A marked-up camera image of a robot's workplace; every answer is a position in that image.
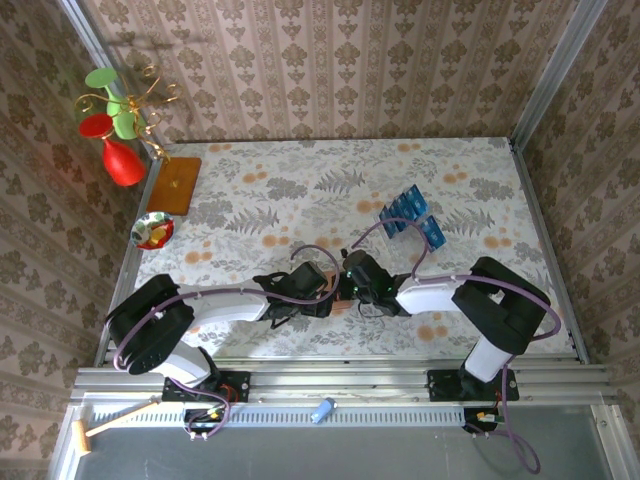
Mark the tan leather card holder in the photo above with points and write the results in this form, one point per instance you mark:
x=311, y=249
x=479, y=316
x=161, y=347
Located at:
x=333, y=285

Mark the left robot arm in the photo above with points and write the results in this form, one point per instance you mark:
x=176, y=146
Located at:
x=150, y=325

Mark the blue credit card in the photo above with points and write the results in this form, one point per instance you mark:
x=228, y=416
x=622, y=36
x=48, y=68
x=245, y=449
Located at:
x=433, y=234
x=389, y=219
x=400, y=213
x=409, y=205
x=419, y=197

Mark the small blue cylinder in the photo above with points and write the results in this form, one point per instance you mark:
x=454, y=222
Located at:
x=320, y=412

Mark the grey metal panel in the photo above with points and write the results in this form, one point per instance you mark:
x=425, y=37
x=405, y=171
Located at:
x=350, y=455

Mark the black power connector block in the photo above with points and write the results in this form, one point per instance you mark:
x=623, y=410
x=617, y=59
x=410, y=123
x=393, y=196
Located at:
x=205, y=417
x=475, y=420

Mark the red plastic goblet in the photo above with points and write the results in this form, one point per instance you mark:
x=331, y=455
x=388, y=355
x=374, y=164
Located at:
x=122, y=162

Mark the wooden mallet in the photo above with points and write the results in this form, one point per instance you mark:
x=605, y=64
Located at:
x=82, y=437

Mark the green plastic goblet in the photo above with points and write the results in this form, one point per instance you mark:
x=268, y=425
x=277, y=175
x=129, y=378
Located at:
x=102, y=78

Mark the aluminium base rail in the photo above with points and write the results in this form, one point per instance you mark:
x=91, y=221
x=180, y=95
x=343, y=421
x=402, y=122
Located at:
x=340, y=380

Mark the aluminium table side rail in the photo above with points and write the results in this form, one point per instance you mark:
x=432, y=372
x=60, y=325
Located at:
x=531, y=200
x=131, y=255

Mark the aluminium frame post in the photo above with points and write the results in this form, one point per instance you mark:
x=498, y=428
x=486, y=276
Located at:
x=566, y=50
x=83, y=25

